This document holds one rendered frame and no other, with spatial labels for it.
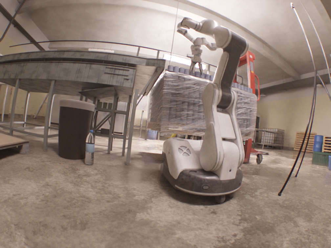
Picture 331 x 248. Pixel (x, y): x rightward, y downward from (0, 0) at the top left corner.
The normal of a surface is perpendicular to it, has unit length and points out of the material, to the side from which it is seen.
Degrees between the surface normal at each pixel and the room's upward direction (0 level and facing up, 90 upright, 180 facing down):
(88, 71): 90
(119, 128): 90
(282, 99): 90
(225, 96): 99
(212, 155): 89
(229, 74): 119
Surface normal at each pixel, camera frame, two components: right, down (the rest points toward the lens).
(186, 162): 0.27, -0.78
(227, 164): 0.21, 0.00
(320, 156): -0.85, -0.12
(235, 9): -0.12, 0.99
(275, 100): -0.96, -0.13
